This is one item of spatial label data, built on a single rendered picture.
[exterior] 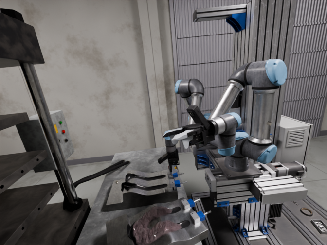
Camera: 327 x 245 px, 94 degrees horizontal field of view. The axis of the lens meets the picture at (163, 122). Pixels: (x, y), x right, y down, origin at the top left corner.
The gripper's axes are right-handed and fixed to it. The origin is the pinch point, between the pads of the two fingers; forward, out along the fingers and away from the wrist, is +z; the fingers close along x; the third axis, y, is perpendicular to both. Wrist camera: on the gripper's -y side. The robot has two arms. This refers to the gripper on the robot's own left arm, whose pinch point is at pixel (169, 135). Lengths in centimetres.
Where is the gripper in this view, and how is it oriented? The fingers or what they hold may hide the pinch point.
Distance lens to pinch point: 55.6
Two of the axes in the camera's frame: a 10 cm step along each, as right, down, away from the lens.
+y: 1.7, 9.7, 1.8
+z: -8.7, 2.3, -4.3
